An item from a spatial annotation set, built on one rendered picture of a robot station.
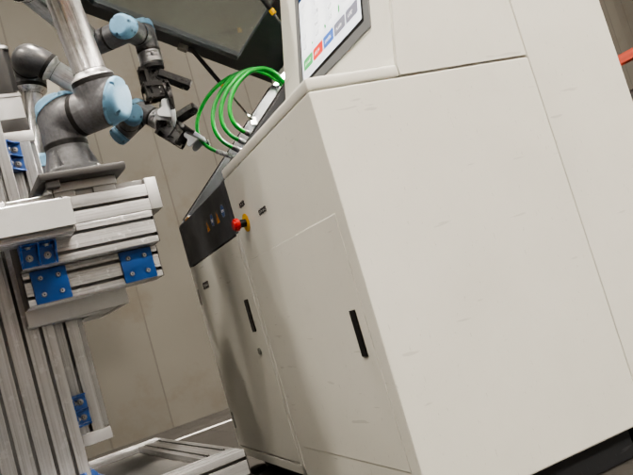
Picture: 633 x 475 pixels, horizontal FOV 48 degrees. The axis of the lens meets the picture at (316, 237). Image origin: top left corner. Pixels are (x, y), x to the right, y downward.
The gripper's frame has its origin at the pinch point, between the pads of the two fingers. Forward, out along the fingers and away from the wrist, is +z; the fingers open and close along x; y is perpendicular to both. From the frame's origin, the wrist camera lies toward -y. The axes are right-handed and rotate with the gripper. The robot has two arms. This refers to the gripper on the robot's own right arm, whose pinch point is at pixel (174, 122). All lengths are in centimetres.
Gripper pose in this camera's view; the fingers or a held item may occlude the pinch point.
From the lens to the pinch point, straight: 236.8
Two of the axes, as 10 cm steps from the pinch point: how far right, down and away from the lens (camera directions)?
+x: 3.6, -1.8, -9.1
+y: -8.9, 2.3, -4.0
